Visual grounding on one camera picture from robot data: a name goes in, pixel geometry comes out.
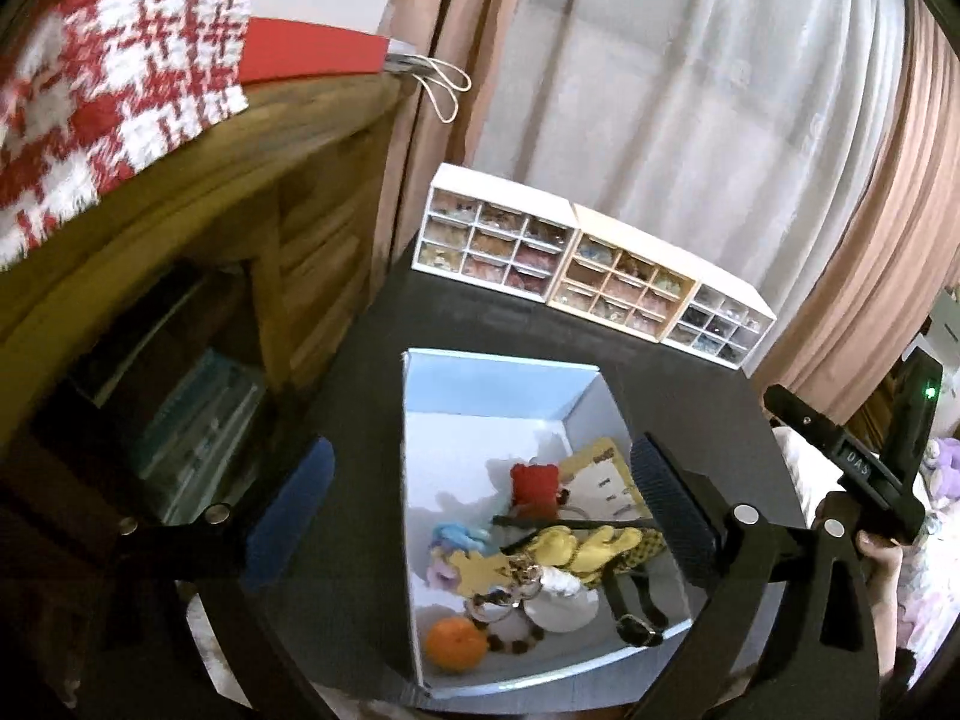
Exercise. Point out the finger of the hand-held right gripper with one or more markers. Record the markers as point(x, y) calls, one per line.
point(802, 420)

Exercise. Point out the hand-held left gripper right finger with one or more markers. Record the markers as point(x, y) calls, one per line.
point(667, 517)

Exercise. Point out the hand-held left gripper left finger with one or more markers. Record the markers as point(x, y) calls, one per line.
point(292, 525)

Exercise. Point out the yellow black patterned pouch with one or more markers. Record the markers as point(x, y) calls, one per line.
point(645, 544)

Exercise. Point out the yellow card of hair clips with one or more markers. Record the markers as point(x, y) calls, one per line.
point(600, 472)

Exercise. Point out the red plush bear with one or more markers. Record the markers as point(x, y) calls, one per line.
point(534, 487)

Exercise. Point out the white round charm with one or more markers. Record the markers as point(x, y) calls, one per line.
point(562, 611)

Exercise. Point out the blue plush hair clip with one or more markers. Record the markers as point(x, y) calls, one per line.
point(457, 535)

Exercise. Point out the yellow cartoon charm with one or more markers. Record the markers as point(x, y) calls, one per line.
point(476, 574)

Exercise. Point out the orange plush ball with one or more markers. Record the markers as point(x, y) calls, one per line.
point(456, 645)

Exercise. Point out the light blue cardboard box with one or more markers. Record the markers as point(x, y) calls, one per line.
point(480, 435)

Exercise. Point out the person's right forearm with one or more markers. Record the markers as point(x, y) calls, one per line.
point(889, 615)

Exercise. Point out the person's right hand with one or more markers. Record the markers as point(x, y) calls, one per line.
point(885, 559)

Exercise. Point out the purple plush toy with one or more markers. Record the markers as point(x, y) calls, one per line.
point(946, 465)

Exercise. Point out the stack of books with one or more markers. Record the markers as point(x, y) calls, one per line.
point(202, 427)

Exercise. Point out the white drawer organizer dark contents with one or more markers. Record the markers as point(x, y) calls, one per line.
point(739, 296)

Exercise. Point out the peach drawer organizer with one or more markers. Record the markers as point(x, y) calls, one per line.
point(630, 229)

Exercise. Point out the wooden cabinet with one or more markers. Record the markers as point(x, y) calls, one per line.
point(225, 202)

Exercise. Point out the white sheer curtain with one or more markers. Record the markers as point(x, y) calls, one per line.
point(675, 90)

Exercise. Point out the white drawer organizer pale contents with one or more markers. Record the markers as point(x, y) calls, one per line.
point(495, 191)

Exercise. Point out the red white paper bag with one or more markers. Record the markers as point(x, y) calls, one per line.
point(315, 52)

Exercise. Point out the red white houndstooth cloth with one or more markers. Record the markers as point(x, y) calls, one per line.
point(112, 52)

